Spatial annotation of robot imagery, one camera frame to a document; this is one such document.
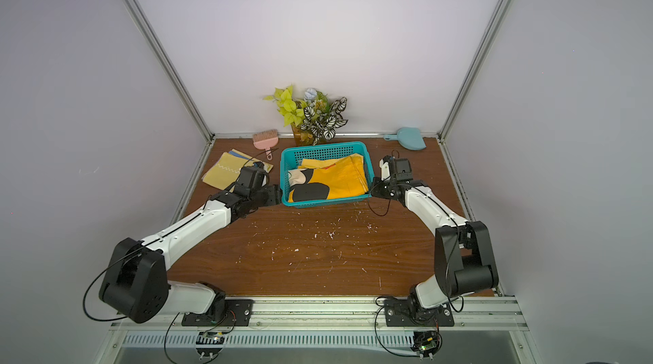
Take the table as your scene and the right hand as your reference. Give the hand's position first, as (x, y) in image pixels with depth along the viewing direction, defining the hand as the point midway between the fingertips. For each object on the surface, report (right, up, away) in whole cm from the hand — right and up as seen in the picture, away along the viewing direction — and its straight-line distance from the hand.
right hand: (376, 182), depth 91 cm
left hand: (-36, -3, -3) cm, 36 cm away
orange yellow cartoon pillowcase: (-18, +1, +6) cm, 19 cm away
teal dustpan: (+21, +19, +28) cm, 40 cm away
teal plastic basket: (-33, +10, +11) cm, 37 cm away
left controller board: (-52, -45, -19) cm, 71 cm away
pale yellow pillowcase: (-64, +3, +17) cm, 66 cm away
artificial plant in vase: (-23, +24, +3) cm, 34 cm away
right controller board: (+11, -43, -21) cm, 49 cm away
